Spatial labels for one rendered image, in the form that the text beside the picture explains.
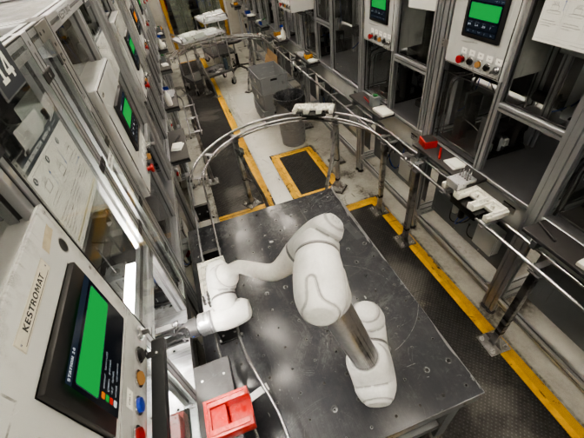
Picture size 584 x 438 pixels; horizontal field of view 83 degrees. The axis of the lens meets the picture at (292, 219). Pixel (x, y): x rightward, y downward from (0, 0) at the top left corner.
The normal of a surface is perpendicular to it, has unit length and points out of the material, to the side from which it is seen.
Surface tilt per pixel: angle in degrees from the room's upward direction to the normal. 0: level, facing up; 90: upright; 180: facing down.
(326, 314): 85
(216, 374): 0
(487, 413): 0
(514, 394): 0
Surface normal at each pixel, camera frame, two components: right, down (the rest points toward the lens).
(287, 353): -0.11, -0.73
